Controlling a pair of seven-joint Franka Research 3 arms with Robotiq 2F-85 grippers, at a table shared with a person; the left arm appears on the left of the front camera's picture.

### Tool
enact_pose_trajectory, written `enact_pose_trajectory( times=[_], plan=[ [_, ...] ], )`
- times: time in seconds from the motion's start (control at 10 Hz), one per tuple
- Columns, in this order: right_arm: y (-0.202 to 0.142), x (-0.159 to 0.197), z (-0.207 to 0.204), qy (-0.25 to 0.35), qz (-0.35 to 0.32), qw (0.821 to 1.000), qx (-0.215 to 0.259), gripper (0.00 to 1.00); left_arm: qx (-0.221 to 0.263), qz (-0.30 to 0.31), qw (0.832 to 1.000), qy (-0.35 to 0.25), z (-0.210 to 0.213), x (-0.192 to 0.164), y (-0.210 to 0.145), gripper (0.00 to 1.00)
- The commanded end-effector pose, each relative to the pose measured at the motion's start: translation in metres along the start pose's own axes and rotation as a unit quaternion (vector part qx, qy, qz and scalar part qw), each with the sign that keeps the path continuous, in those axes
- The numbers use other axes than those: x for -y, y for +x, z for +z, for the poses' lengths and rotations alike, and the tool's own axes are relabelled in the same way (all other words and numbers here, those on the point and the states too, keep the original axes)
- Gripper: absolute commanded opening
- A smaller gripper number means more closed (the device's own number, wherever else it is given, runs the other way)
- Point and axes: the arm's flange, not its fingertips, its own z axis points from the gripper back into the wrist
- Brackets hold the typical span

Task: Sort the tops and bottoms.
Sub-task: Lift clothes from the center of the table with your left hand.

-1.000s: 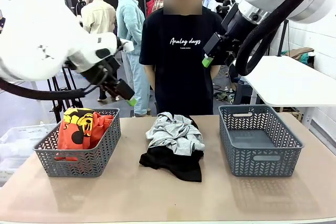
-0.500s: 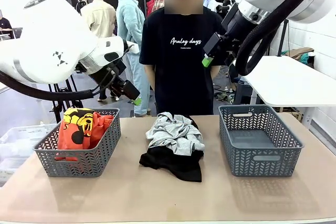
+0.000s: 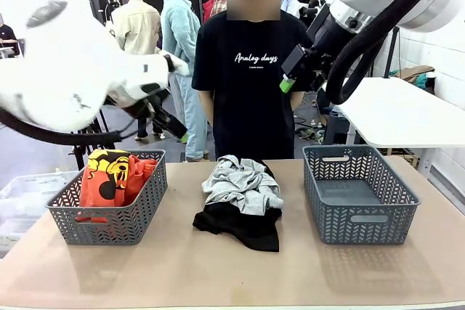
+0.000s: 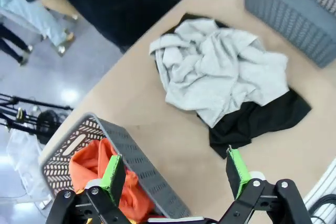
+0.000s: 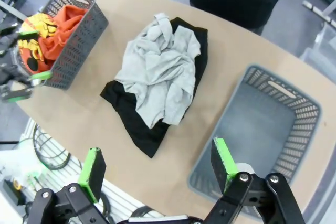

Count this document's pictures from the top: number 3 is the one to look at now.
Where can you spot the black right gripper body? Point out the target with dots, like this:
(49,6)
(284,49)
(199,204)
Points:
(296,61)

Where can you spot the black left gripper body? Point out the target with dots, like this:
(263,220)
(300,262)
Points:
(167,121)

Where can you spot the light grey garment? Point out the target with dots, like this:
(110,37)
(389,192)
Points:
(239,183)

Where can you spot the orange cartoon print T-shirt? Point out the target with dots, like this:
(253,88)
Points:
(109,179)

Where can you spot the black garment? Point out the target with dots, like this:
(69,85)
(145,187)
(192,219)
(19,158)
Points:
(236,226)

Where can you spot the person's right forearm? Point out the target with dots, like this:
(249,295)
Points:
(207,106)

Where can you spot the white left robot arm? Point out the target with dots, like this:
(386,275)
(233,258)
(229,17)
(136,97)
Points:
(54,81)

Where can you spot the person's left forearm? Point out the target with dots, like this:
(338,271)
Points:
(297,99)

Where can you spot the person in black printed T-shirt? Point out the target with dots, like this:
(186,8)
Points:
(254,106)

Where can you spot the mannequin in blue fleece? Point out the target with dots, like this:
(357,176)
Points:
(179,34)

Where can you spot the black tripod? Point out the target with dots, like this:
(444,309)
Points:
(81,154)

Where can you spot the black light stand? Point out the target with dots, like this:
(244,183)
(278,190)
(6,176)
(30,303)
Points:
(390,56)

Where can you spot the mannequin in cream shirt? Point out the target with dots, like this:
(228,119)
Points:
(138,30)

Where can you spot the mannequin in red top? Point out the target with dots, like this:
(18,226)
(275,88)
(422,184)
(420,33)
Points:
(207,8)

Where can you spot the white table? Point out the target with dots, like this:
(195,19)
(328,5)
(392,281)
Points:
(399,117)

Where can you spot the brown garment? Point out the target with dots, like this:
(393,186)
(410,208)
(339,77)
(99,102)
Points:
(414,70)

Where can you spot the grey plastic lattice basket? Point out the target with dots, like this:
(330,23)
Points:
(109,232)
(363,230)

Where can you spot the teal cloth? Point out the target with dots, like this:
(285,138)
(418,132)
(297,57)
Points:
(420,79)

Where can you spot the black cup with white lid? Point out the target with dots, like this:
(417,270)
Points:
(430,83)

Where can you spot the clear plastic storage bin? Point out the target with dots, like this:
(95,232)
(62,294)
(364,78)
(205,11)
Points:
(22,194)

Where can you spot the seated person in black shirt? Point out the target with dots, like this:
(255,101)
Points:
(7,34)

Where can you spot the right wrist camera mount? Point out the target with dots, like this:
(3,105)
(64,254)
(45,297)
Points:
(327,34)

